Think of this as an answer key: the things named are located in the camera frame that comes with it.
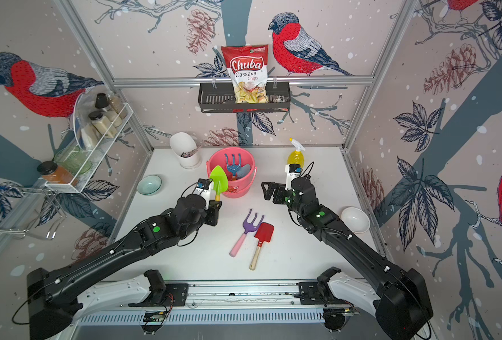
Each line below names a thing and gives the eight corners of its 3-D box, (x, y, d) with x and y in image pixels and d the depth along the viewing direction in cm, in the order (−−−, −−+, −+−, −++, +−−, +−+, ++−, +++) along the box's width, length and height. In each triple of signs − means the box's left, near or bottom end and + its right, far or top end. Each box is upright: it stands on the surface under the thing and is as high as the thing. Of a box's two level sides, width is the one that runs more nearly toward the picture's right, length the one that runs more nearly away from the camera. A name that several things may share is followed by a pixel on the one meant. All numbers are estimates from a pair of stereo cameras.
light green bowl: (137, 195, 102) (134, 191, 99) (144, 178, 108) (141, 174, 106) (157, 195, 101) (155, 191, 99) (164, 178, 108) (161, 174, 106)
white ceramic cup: (176, 170, 114) (165, 148, 100) (181, 154, 121) (171, 132, 108) (198, 170, 114) (190, 147, 100) (202, 154, 121) (195, 132, 108)
